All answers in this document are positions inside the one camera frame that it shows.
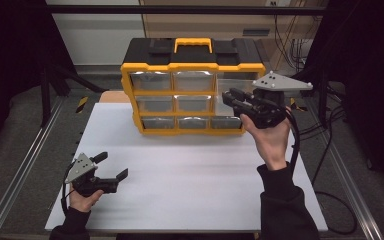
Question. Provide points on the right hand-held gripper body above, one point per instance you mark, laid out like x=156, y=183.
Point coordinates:
x=270, y=106

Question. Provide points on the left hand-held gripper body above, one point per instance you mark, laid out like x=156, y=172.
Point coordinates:
x=81, y=170

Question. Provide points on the yellow black drawer organizer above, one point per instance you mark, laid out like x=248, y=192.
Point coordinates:
x=193, y=55

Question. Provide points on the person's left hand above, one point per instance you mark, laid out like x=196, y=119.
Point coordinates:
x=83, y=202

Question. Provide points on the person's right hand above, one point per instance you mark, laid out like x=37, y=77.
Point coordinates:
x=275, y=146

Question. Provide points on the yellow black hazard tape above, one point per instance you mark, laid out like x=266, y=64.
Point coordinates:
x=82, y=104
x=302, y=108

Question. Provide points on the wooden board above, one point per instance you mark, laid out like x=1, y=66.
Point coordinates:
x=113, y=97

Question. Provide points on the black metal stand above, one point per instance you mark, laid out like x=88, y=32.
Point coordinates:
x=45, y=100

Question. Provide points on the black crossbar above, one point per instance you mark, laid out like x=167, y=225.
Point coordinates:
x=180, y=10

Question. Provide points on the black curtain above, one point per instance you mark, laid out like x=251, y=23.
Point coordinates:
x=10, y=50
x=373, y=66

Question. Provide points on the aluminium frame rail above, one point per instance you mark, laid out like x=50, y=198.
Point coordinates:
x=339, y=166
x=16, y=180

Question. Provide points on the wall power outlet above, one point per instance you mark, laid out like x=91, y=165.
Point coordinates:
x=272, y=3

